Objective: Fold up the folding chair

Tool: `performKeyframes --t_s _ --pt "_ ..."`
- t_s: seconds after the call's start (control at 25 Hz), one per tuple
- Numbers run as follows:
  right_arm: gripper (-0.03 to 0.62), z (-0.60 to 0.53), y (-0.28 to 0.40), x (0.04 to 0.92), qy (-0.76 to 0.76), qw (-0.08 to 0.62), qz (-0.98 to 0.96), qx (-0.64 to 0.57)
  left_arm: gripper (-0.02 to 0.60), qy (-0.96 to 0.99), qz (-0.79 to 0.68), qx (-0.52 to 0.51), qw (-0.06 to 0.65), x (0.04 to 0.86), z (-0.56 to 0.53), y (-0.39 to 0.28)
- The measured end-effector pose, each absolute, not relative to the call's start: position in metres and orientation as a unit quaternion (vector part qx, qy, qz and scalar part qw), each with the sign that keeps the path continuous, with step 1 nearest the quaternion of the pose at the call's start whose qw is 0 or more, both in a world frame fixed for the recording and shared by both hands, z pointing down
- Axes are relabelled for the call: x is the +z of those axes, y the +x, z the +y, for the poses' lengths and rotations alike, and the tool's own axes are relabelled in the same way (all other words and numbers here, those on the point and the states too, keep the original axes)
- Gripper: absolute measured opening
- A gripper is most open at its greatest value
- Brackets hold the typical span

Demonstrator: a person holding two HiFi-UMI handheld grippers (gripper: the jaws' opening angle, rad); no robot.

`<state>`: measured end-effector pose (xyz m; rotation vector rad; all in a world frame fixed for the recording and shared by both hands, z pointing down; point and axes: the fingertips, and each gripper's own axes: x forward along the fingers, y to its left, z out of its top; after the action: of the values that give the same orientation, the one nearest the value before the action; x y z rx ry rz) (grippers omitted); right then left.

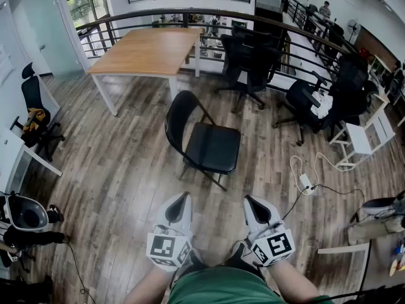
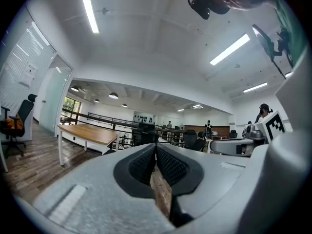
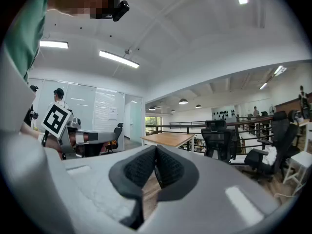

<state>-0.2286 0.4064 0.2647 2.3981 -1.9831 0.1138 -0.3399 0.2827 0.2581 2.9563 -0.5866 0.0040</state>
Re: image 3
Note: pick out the black office chair with headrest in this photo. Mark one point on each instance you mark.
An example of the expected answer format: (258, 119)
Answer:
(217, 140)

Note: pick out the white smoke detector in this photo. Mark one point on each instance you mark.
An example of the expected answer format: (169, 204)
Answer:
(128, 51)

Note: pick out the green shirt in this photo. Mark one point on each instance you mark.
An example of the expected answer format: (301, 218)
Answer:
(23, 30)

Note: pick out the wooden table with white legs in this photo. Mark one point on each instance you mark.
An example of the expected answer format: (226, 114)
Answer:
(168, 139)

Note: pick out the white cloth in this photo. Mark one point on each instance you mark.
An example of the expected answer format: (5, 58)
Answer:
(270, 155)

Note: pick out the yellow item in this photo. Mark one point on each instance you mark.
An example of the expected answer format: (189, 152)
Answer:
(112, 145)

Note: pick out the white standing fan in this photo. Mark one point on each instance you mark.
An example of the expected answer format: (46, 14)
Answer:
(272, 109)

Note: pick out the black head camera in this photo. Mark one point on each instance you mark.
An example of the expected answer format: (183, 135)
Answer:
(121, 10)

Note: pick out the white panel with black dots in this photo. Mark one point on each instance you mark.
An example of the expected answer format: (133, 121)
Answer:
(223, 113)

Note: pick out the white side table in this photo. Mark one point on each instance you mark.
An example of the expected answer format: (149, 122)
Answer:
(301, 158)

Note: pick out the brown wooden counter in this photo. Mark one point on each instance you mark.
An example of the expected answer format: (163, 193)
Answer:
(287, 107)

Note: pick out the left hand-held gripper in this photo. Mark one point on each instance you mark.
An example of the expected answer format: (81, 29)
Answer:
(56, 121)

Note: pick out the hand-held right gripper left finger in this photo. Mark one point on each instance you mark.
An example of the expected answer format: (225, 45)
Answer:
(126, 169)

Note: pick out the black metal railing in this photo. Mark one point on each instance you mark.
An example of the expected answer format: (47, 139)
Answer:
(180, 125)

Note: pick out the black mesh office chair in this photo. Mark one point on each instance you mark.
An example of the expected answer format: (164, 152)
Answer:
(118, 133)

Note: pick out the person's left forearm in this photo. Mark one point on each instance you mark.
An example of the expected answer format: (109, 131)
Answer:
(52, 146)

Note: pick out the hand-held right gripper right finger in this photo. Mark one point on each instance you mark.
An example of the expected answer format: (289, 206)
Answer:
(180, 177)

